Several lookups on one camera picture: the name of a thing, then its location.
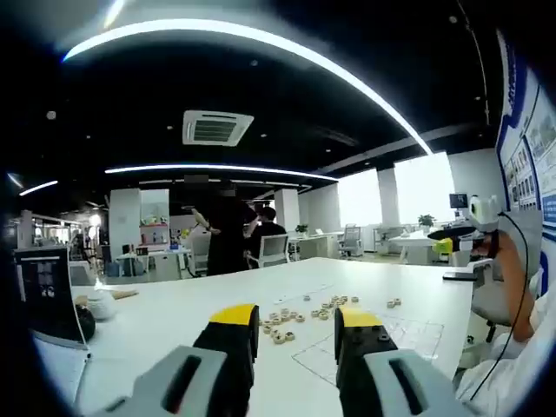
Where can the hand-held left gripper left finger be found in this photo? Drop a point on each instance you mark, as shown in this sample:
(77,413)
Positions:
(195,378)

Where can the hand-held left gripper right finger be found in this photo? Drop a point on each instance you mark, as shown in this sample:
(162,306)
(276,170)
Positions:
(373,378)

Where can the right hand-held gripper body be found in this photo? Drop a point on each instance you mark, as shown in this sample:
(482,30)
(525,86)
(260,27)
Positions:
(484,215)

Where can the thin chessboard sheet red lines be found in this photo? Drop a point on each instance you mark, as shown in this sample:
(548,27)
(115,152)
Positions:
(412,339)

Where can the group of wooden chess pieces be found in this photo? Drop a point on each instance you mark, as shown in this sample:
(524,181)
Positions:
(286,336)

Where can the person's right hand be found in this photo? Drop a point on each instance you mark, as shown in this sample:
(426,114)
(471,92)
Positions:
(488,247)

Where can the dark monitor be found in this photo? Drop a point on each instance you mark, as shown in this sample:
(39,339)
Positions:
(458,200)

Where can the white desk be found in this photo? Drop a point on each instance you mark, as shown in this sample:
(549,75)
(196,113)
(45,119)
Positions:
(412,239)

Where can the grey office chair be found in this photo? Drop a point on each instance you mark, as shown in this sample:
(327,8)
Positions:
(486,299)

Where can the light office chair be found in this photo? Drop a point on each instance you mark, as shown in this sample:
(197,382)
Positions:
(351,239)

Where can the wooden rolling pin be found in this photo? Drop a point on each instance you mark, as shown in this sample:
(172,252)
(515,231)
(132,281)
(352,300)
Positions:
(126,295)

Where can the white round object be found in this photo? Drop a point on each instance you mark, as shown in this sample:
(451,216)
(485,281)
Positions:
(101,306)

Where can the black round object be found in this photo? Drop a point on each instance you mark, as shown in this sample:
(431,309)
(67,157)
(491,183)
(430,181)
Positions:
(87,323)

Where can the small potted green plant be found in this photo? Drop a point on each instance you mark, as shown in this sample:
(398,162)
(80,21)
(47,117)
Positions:
(302,228)

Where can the display shelf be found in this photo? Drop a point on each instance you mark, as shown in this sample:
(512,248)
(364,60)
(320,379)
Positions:
(154,236)

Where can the white mesh chair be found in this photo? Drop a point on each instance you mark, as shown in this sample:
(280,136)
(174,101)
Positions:
(276,249)

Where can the short ceiling light strip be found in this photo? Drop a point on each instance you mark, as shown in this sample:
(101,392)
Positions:
(39,187)

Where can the ceiling air conditioner vent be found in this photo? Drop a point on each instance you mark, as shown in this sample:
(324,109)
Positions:
(217,128)

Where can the long curved ceiling light strip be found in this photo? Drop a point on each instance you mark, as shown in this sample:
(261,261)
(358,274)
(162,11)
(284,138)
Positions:
(260,32)

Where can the blue white wall poster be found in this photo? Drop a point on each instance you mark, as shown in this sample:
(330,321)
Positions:
(517,152)

